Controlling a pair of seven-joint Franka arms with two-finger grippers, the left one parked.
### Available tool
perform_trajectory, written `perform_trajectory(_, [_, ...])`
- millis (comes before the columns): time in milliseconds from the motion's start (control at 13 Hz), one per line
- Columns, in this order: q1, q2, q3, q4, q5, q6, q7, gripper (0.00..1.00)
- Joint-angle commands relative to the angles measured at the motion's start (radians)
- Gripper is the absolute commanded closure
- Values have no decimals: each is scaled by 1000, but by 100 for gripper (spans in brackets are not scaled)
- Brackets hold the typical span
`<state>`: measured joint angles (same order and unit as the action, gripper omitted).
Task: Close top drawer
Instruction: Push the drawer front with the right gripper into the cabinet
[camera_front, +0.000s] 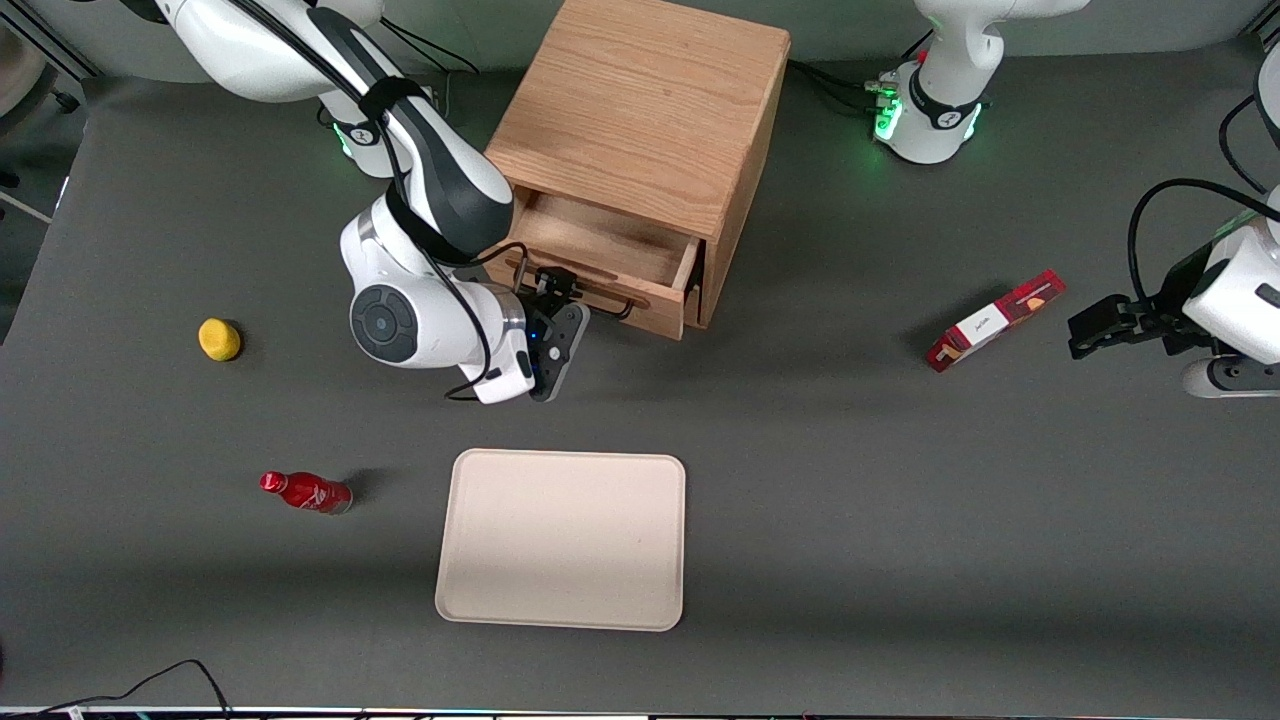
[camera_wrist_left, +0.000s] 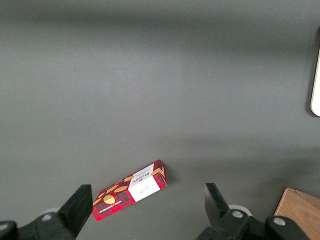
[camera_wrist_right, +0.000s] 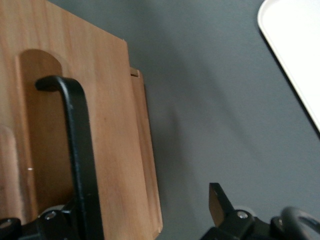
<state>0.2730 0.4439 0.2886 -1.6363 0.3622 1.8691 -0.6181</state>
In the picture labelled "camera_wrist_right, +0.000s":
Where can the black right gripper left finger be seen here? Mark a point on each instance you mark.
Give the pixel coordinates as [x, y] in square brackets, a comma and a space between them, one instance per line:
[57, 225]

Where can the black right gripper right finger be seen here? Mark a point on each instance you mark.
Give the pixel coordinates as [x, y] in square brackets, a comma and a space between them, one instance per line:
[222, 207]

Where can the wooden drawer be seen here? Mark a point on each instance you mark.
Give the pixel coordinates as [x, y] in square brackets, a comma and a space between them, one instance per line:
[112, 125]

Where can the wooden drawer cabinet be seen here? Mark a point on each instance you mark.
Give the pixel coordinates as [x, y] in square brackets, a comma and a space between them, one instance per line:
[147, 155]

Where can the beige plastic tray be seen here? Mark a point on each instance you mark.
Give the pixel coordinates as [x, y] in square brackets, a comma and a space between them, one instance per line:
[300, 50]

